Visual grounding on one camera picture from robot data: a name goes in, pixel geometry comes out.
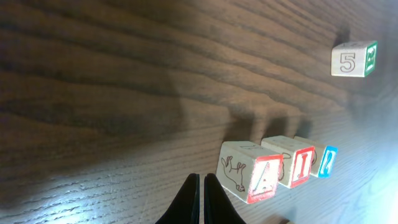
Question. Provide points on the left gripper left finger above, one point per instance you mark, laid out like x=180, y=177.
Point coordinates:
x=185, y=208

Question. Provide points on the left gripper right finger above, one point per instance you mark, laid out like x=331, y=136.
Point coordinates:
x=218, y=209

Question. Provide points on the letter A red block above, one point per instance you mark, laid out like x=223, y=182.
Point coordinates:
x=248, y=170

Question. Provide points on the letter I red block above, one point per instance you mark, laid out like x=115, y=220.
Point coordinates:
x=297, y=159

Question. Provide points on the blue number 2 block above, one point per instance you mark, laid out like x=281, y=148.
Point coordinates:
x=323, y=160

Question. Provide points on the yellow top block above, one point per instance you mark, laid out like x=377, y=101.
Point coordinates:
x=277, y=219

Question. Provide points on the green letter R block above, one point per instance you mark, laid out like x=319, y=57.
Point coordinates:
x=354, y=59

